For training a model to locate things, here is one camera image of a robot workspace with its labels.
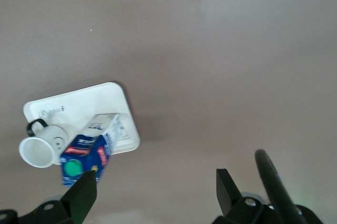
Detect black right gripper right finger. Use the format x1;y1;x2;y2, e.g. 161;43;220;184
215;168;247;217

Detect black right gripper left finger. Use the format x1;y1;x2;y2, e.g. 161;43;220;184
61;170;97;222

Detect white smiley mug black handle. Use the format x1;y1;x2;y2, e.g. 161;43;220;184
18;118;70;169

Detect blue white milk carton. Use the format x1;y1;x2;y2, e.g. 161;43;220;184
59;113;120;188

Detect cream rectangular tray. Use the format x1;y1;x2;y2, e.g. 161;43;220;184
23;82;141;166

